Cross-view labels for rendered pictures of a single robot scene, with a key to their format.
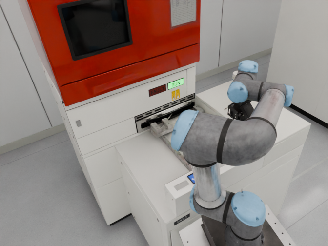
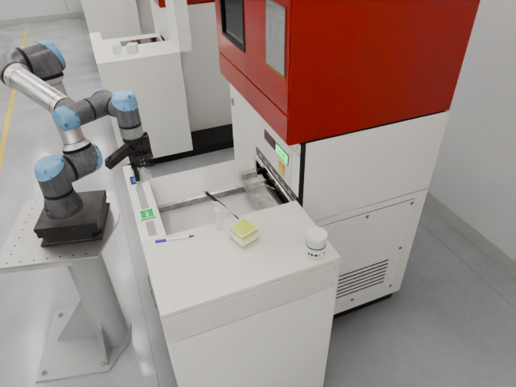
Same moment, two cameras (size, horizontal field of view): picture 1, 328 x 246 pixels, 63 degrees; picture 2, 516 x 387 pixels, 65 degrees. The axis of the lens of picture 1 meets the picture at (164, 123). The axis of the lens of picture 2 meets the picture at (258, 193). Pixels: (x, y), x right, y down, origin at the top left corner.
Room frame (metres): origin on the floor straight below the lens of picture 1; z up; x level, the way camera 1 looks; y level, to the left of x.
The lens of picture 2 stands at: (1.50, -1.54, 1.98)
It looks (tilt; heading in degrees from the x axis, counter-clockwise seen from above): 37 degrees down; 96
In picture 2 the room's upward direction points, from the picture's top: 1 degrees counter-clockwise
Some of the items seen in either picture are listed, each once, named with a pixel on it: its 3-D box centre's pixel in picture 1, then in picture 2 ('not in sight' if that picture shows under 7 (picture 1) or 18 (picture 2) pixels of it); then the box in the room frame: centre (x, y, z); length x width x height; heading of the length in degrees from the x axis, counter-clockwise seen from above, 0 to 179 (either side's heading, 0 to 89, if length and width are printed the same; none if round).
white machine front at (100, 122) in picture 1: (139, 107); (261, 141); (1.33, 0.14, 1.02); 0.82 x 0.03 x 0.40; 117
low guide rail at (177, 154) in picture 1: (175, 152); (210, 196); (1.11, -0.06, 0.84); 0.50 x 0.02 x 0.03; 27
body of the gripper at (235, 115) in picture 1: (241, 107); (138, 150); (0.95, -0.34, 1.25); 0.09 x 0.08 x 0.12; 27
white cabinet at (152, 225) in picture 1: (205, 187); (222, 290); (1.16, -0.25, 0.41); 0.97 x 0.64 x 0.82; 117
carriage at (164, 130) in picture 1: (177, 122); (260, 196); (1.35, -0.09, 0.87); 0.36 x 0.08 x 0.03; 117
